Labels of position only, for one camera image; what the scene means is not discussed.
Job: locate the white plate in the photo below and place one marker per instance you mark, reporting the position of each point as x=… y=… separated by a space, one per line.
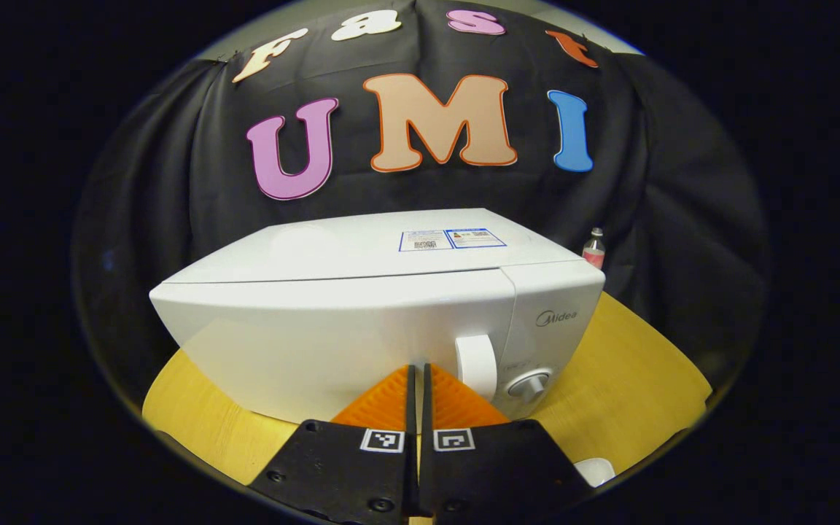
x=596 y=470

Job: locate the small bottle with pink label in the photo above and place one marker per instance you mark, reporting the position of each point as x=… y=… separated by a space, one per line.
x=593 y=255

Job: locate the white microwave oven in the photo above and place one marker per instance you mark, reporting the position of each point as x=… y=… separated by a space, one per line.
x=318 y=328

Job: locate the black backdrop cloth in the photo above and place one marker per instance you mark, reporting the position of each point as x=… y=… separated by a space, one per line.
x=172 y=182

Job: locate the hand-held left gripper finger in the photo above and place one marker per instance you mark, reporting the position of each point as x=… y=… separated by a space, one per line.
x=426 y=401
x=412 y=401

